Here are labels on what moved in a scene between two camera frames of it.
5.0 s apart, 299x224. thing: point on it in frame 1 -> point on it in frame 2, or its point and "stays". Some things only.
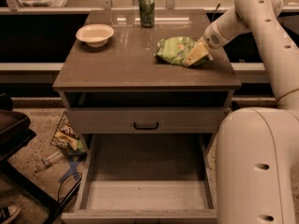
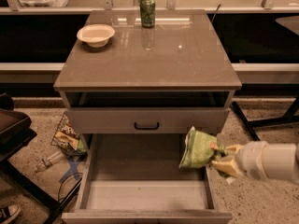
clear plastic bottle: x=49 y=161 stays
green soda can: x=147 y=5 stays
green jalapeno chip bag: x=174 y=50 -> x=200 y=149
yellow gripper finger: x=200 y=50 -> x=228 y=167
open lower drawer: x=145 y=178 stays
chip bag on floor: x=67 y=140 stays
